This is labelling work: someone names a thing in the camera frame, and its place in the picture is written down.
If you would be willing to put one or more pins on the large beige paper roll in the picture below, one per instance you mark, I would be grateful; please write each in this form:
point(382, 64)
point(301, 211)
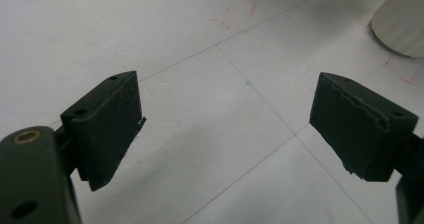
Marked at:
point(403, 17)

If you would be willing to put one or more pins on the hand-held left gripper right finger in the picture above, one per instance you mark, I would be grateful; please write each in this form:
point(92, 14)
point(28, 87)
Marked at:
point(356, 134)

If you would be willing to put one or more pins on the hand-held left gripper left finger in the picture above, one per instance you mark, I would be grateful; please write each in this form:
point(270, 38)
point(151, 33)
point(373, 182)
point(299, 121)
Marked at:
point(106, 127)

